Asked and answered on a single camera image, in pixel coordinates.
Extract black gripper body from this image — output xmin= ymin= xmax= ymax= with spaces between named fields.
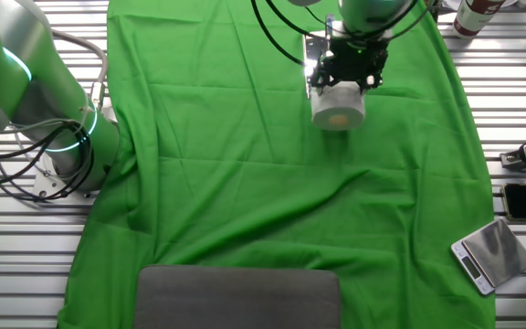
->
xmin=320 ymin=39 xmax=388 ymax=86

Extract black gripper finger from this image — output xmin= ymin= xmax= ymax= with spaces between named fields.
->
xmin=358 ymin=68 xmax=388 ymax=95
xmin=307 ymin=68 xmax=332 ymax=92

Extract red and white bottle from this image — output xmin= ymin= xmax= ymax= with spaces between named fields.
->
xmin=452 ymin=0 xmax=507 ymax=40

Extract green cloth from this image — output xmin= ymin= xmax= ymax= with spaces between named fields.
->
xmin=57 ymin=0 xmax=497 ymax=329

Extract silver digital kitchen scale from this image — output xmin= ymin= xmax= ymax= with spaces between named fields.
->
xmin=449 ymin=218 xmax=526 ymax=297

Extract grey flat pad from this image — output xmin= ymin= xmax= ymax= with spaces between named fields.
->
xmin=133 ymin=264 xmax=342 ymax=329

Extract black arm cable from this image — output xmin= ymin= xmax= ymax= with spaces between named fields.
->
xmin=249 ymin=0 xmax=428 ymax=66

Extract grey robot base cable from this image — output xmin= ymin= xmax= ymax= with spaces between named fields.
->
xmin=52 ymin=29 xmax=110 ymax=113

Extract black base cable bundle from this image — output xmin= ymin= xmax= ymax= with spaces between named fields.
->
xmin=0 ymin=116 xmax=95 ymax=205

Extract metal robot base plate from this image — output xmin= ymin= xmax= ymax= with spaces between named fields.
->
xmin=32 ymin=150 xmax=100 ymax=207

